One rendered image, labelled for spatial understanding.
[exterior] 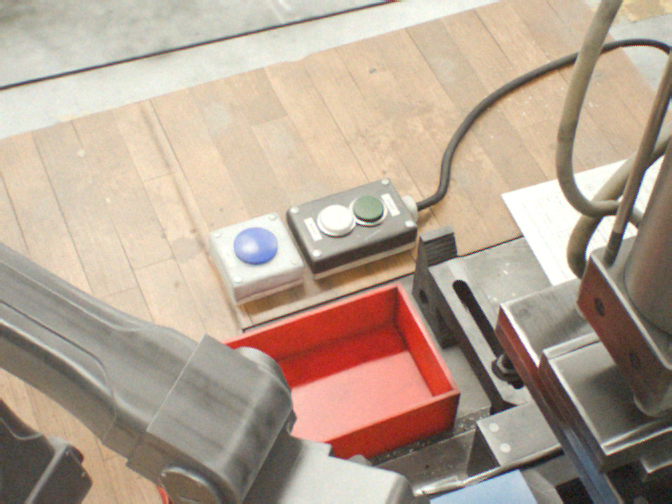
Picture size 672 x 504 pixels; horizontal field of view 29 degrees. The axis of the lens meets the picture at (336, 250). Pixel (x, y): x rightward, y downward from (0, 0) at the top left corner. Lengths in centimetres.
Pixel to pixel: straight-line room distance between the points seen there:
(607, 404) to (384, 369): 36
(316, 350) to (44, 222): 29
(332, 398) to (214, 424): 44
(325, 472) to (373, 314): 43
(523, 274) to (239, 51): 153
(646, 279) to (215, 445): 25
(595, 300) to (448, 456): 36
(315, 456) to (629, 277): 20
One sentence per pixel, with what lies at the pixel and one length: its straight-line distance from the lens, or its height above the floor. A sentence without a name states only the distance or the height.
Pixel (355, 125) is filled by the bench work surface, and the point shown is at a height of 90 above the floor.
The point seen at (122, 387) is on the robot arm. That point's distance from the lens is 69.
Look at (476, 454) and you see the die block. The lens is 106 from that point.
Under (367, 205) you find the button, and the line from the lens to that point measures 120.
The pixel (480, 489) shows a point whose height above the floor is 99.
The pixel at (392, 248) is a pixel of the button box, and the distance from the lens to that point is 121.
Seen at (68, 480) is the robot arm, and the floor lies 104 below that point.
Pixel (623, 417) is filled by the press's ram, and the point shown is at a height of 118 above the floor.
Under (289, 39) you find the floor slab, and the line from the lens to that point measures 269.
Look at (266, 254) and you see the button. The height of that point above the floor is 94.
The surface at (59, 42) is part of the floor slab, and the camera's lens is 272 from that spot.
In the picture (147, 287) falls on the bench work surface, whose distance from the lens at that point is 120.
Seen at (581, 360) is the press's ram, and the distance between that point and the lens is 84.
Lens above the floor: 187
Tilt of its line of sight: 53 degrees down
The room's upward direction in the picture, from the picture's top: 3 degrees clockwise
